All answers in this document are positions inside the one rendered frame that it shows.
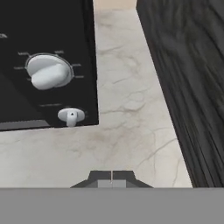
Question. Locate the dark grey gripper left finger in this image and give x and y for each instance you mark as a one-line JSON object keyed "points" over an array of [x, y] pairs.
{"points": [[99, 178]]}

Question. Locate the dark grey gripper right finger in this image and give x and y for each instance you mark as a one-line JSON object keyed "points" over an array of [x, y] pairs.
{"points": [[124, 178]]}

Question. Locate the small white toaster oven knob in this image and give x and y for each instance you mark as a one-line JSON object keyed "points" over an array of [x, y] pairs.
{"points": [[71, 115]]}

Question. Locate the large white toaster oven knob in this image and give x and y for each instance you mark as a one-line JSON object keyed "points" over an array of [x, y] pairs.
{"points": [[48, 73]]}

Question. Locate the black toaster oven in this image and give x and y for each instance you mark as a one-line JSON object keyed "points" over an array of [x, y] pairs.
{"points": [[43, 32]]}

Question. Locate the dark wood cabinet panel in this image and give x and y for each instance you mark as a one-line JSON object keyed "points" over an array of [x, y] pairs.
{"points": [[189, 73]]}

